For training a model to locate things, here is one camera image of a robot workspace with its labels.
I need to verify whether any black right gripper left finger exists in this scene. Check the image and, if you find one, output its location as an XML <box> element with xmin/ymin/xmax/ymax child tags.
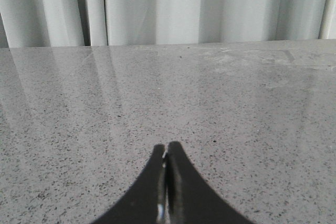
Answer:
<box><xmin>94</xmin><ymin>144</ymin><xmax>166</xmax><ymax>223</ymax></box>

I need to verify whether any pale green curtain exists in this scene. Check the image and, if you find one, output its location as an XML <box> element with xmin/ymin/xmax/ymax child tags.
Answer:
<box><xmin>1</xmin><ymin>0</ymin><xmax>335</xmax><ymax>47</ymax></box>

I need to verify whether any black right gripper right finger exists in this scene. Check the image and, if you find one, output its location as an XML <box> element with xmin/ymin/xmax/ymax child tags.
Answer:
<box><xmin>166</xmin><ymin>142</ymin><xmax>251</xmax><ymax>223</ymax></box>

